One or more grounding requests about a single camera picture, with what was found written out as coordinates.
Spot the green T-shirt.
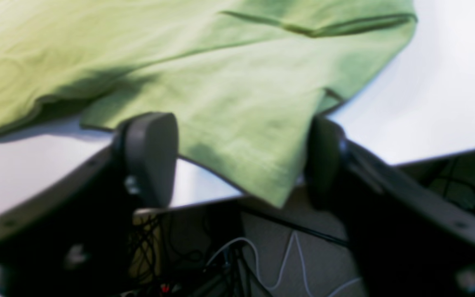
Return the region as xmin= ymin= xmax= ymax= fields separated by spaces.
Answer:
xmin=0 ymin=0 xmax=417 ymax=207

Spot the white cable on floor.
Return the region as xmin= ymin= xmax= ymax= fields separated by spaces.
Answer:
xmin=205 ymin=231 xmax=364 ymax=297

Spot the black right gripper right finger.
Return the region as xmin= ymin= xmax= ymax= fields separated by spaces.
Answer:
xmin=305 ymin=116 xmax=475 ymax=297

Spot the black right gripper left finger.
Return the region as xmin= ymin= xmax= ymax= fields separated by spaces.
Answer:
xmin=0 ymin=113 xmax=179 ymax=297

